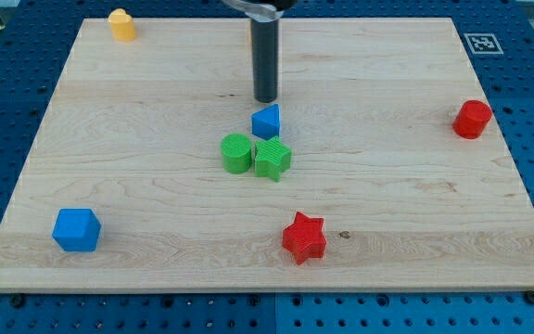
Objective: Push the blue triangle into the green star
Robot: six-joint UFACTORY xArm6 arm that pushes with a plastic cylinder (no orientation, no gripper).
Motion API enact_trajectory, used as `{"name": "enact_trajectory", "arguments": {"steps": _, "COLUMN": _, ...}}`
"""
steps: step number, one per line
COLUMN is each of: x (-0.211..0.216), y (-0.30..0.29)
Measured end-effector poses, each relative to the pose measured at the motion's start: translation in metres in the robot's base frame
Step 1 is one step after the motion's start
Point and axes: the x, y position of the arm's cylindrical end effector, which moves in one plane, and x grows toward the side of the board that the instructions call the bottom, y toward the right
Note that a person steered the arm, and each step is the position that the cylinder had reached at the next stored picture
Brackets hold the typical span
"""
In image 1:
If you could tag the blue triangle block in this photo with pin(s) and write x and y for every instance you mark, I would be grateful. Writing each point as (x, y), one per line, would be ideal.
(265, 123)

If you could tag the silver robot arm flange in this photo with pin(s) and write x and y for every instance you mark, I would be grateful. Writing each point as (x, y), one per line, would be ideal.
(261, 10)

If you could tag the green star block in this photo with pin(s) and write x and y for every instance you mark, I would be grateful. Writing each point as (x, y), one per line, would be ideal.
(272, 158)

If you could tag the red star block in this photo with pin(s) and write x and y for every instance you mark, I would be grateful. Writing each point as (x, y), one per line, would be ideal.
(304, 238)

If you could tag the green cylinder block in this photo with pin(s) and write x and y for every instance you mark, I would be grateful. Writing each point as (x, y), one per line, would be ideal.
(236, 153)

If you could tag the wooden board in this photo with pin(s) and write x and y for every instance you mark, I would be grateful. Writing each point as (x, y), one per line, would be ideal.
(133, 132)

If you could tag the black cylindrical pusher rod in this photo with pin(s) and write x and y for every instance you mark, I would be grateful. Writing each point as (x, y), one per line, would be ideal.
(264, 52)

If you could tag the yellow heart block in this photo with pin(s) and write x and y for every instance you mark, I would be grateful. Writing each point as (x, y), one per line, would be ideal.
(122, 25)

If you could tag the blue cube block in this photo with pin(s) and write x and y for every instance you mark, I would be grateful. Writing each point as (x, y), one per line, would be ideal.
(76, 229)

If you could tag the red cylinder block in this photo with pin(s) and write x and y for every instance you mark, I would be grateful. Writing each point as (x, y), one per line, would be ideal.
(472, 119)

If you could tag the white fiducial marker tag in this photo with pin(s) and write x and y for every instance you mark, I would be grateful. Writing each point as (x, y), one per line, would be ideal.
(481, 43)

